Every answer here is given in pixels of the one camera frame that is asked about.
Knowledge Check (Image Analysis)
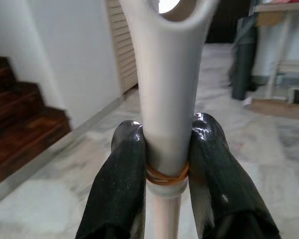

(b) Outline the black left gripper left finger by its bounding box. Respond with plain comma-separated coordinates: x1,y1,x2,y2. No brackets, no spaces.
76,119,147,239

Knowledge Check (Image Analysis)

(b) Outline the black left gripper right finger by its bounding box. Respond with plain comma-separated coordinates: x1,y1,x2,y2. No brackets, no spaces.
188,112,282,239

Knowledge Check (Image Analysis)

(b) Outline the white broom with dark bristles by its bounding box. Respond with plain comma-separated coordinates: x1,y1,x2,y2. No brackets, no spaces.
117,0,221,239

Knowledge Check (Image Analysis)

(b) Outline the orange rubber band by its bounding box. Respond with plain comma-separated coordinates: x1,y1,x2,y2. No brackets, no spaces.
146,164,190,186

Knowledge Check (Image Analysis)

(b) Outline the brown cardboard sheet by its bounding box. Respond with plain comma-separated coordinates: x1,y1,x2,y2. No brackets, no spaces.
246,98,299,122

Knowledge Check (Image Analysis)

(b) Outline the dark wooden staircase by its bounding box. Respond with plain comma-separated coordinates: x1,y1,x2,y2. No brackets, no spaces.
0,55,72,189

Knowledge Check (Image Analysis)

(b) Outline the dark green roll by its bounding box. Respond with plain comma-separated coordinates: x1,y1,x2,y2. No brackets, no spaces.
231,17,259,101

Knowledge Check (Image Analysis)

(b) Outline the beige louvred door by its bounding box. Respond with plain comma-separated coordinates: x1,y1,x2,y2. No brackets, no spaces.
107,0,139,95

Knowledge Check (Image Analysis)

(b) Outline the white rack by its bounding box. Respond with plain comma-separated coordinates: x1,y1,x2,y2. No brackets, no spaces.
250,0,299,105

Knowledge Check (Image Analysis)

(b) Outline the brown cardboard box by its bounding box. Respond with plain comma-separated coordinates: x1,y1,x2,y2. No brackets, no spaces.
255,11,284,27

